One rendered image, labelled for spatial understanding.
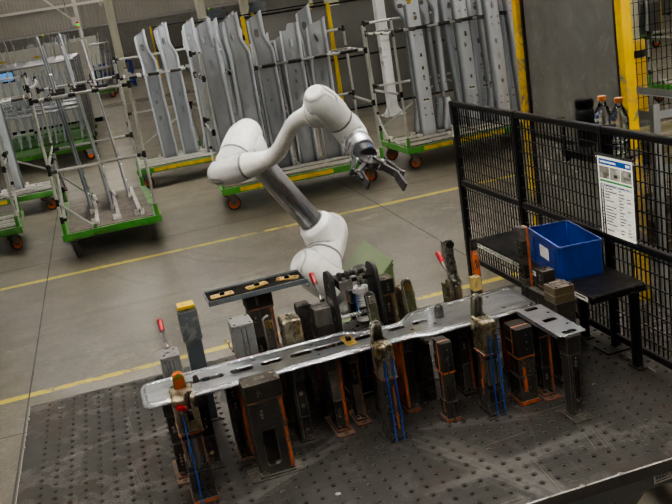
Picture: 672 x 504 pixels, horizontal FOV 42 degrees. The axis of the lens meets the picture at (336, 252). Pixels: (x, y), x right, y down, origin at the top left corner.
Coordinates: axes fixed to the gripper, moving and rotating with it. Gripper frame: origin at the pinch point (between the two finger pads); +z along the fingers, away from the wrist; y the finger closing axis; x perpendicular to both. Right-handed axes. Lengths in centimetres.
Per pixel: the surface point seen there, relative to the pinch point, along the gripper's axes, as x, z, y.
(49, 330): -348, -300, 47
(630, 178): 19, 20, -79
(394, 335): -45, 25, -8
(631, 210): 9, 24, -82
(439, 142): -307, -549, -416
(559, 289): -19, 33, -60
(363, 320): -58, 3, -9
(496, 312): -32, 28, -43
